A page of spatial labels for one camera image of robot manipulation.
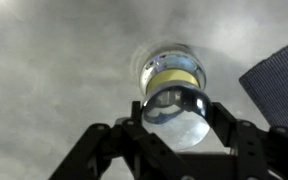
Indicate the silver jar lid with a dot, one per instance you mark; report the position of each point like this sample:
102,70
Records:
178,115

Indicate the silver jar with yellow candle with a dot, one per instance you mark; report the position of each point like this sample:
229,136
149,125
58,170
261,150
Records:
175,62

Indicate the dark blue cloth mat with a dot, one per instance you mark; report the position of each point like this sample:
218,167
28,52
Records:
266,84

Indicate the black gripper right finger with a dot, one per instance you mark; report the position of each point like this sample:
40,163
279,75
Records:
259,155

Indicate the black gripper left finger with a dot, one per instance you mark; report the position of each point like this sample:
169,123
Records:
145,154

